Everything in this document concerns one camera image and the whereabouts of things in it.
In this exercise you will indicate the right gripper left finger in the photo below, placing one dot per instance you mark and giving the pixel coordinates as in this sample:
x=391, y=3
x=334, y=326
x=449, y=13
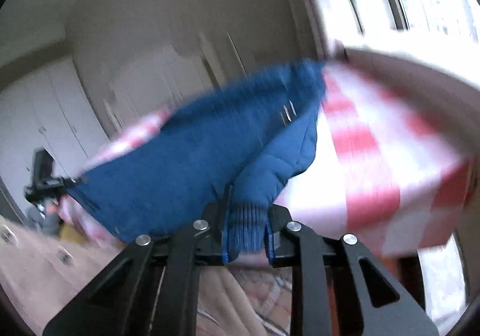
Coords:
x=152, y=286

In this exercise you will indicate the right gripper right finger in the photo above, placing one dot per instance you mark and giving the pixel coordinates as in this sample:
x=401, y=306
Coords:
x=338, y=286

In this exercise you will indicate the blue puffer jacket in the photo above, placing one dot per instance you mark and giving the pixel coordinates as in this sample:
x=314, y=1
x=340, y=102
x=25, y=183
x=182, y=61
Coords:
x=236, y=147

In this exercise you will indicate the white wardrobe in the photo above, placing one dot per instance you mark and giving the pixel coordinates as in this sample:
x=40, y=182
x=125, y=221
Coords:
x=46, y=109

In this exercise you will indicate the pink white checkered bedsheet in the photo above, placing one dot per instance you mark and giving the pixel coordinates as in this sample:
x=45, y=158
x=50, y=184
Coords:
x=387, y=169

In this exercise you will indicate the white wooden headboard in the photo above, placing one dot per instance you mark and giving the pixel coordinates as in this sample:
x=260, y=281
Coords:
x=140, y=76

